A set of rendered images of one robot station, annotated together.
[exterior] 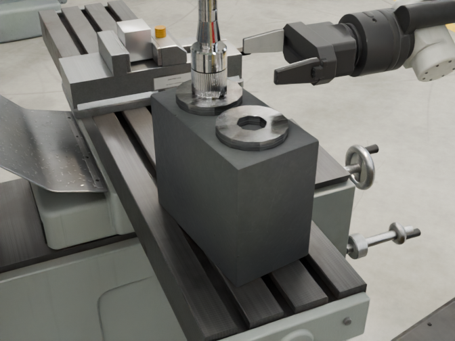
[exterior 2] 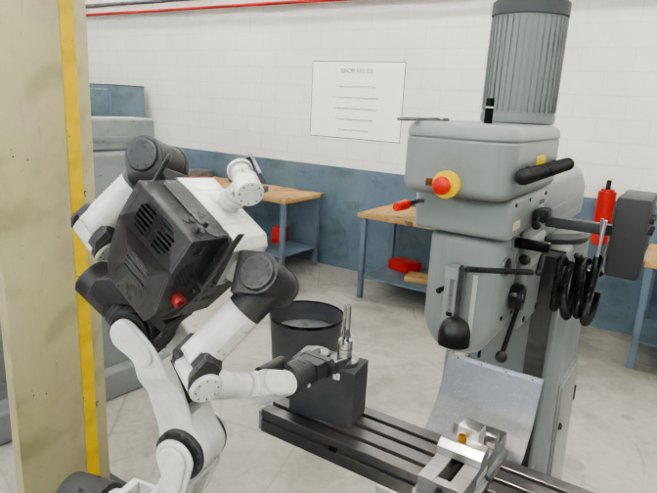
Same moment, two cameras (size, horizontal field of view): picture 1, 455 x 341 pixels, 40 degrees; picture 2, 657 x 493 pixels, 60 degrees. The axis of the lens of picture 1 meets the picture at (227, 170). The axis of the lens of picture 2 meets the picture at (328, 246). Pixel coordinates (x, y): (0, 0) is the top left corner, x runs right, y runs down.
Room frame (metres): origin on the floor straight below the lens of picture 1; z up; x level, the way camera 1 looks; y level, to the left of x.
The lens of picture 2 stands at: (2.07, -0.95, 1.92)
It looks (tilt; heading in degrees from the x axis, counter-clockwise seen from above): 14 degrees down; 146
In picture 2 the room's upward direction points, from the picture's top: 3 degrees clockwise
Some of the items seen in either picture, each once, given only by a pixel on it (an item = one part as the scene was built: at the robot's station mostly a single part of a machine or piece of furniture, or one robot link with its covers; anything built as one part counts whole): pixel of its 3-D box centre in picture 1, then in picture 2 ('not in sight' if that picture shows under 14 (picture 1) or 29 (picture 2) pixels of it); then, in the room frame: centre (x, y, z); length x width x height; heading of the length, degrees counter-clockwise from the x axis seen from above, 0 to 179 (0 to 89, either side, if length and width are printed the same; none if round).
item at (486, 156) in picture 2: not in sight; (485, 156); (1.09, 0.17, 1.81); 0.47 x 0.26 x 0.16; 113
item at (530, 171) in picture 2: not in sight; (547, 169); (1.21, 0.25, 1.79); 0.45 x 0.04 x 0.04; 113
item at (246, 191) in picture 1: (229, 170); (328, 383); (0.70, 0.00, 1.04); 0.22 x 0.12 x 0.20; 33
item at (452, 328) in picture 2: not in sight; (455, 330); (1.24, -0.03, 1.44); 0.07 x 0.07 x 0.06
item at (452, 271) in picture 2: not in sight; (452, 306); (1.14, 0.06, 1.45); 0.04 x 0.04 x 0.21; 23
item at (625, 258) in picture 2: not in sight; (634, 233); (1.28, 0.57, 1.62); 0.20 x 0.09 x 0.21; 113
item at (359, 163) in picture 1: (347, 170); not in sight; (1.29, -0.30, 0.64); 0.16 x 0.12 x 0.12; 113
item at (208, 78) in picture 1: (208, 72); (344, 350); (0.75, 0.02, 1.17); 0.05 x 0.05 x 0.06
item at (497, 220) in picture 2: not in sight; (483, 205); (1.08, 0.20, 1.68); 0.34 x 0.24 x 0.10; 113
